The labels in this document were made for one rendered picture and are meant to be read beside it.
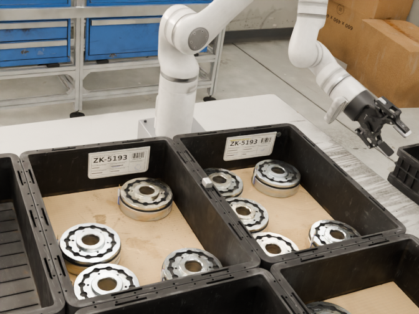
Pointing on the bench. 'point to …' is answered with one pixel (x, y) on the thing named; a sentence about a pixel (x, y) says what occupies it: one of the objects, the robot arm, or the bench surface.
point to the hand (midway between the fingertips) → (398, 144)
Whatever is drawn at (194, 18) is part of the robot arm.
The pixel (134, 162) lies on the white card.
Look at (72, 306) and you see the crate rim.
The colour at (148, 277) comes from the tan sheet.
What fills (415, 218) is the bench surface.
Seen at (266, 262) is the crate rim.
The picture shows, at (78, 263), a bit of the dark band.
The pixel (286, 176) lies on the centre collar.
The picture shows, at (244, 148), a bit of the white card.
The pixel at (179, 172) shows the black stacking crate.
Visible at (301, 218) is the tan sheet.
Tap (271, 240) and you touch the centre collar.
